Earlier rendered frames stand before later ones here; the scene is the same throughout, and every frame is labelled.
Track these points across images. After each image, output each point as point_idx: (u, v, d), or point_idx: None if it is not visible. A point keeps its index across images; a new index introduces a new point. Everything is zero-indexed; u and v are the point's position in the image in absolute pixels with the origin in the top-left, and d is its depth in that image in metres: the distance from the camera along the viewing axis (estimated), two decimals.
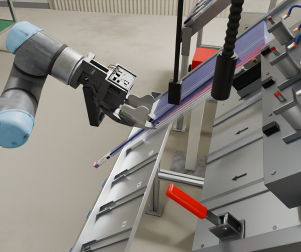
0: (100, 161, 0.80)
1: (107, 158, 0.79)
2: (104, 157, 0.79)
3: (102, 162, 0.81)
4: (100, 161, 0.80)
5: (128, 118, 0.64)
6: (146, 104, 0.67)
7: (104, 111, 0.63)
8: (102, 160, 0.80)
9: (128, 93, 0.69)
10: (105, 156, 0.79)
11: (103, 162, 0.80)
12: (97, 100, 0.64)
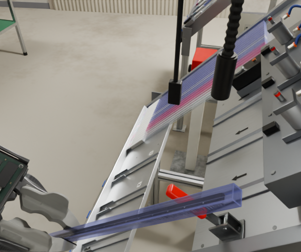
0: None
1: None
2: None
3: None
4: None
5: (13, 243, 0.33)
6: (56, 204, 0.36)
7: None
8: None
9: (25, 177, 0.37)
10: None
11: None
12: None
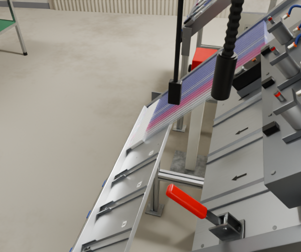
0: None
1: None
2: None
3: None
4: None
5: None
6: None
7: None
8: None
9: None
10: None
11: None
12: None
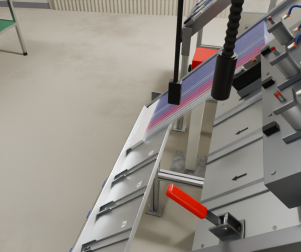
0: None
1: None
2: None
3: None
4: None
5: None
6: None
7: None
8: None
9: None
10: None
11: None
12: None
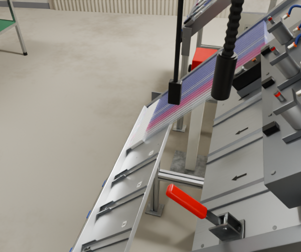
0: None
1: None
2: None
3: None
4: None
5: None
6: None
7: None
8: None
9: None
10: None
11: None
12: None
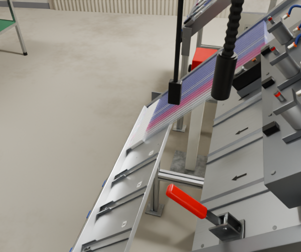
0: None
1: None
2: None
3: None
4: None
5: None
6: None
7: None
8: None
9: None
10: None
11: None
12: None
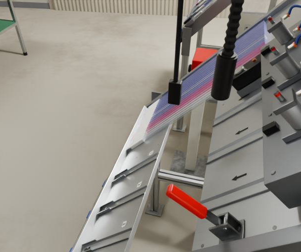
0: None
1: None
2: None
3: None
4: None
5: None
6: None
7: None
8: None
9: None
10: None
11: None
12: None
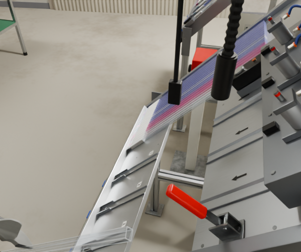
0: None
1: None
2: None
3: None
4: None
5: None
6: (9, 227, 0.41)
7: None
8: None
9: None
10: None
11: None
12: None
